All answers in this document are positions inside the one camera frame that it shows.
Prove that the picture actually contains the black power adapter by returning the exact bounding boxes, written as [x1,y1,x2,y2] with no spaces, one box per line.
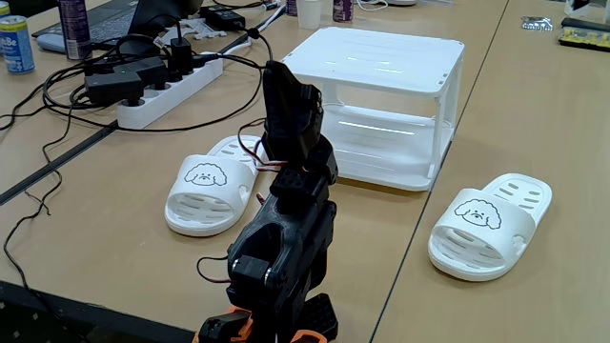
[84,71,145,107]

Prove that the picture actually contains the white plastic shoe rack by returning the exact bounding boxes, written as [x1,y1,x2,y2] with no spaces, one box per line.
[281,26,466,192]

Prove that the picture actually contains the white paper cup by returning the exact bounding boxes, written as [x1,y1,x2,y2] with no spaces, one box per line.
[295,0,324,30]

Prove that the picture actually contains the white power strip cable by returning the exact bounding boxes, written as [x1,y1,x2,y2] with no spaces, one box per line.
[221,3,287,57]

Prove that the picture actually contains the black power brick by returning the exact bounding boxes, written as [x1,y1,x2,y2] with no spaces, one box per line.
[198,4,247,32]

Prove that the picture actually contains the white power strip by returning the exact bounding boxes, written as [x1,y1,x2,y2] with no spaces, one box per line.
[116,51,225,131]

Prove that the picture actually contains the pale blue computer mouse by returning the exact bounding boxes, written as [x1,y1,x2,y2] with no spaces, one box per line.
[36,32,68,54]

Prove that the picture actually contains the thin black cable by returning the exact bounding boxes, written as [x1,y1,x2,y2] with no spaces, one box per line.
[2,109,72,311]

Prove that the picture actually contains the crumpled foil packet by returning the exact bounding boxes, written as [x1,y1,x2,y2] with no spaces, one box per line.
[520,15,555,32]

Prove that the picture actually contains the white black box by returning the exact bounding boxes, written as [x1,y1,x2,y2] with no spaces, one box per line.
[564,0,610,20]

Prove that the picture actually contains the black laptop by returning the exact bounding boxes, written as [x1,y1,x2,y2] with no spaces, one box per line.
[30,0,204,45]

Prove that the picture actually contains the black adapter with green light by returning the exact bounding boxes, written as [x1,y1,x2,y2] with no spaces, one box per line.
[112,55,169,90]

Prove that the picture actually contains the blue drink can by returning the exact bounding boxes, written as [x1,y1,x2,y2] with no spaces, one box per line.
[0,14,36,75]

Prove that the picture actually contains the black plug charger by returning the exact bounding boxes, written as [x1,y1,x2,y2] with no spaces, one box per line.
[170,36,195,76]

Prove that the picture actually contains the white printed bracket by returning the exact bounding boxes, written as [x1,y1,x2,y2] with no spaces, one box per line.
[156,17,229,48]

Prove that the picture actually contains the white slipper with dog print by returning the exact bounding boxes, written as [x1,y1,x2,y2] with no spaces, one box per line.
[164,134,268,238]
[427,172,554,282]

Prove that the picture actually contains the tall purple can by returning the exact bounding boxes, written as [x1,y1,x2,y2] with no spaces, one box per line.
[57,0,92,61]

